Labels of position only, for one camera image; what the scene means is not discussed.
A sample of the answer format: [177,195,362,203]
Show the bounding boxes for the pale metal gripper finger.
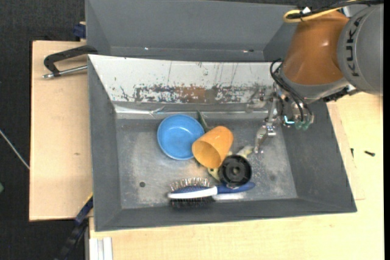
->
[253,127,266,155]
[263,124,278,144]

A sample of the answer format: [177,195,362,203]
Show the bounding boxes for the black round spool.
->
[218,154,253,188]

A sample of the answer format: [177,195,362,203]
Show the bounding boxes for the orange plastic cup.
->
[191,125,235,169]

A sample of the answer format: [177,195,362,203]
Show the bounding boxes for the dark green narrow piece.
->
[196,110,211,132]

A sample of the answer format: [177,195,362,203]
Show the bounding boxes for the blue and white hairbrush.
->
[166,177,256,209]

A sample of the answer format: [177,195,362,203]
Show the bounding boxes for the blue bowl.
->
[156,114,205,161]

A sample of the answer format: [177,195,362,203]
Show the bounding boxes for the grey metal bin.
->
[84,0,358,232]

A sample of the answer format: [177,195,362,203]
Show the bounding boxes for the pale wood flat board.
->
[29,40,94,222]

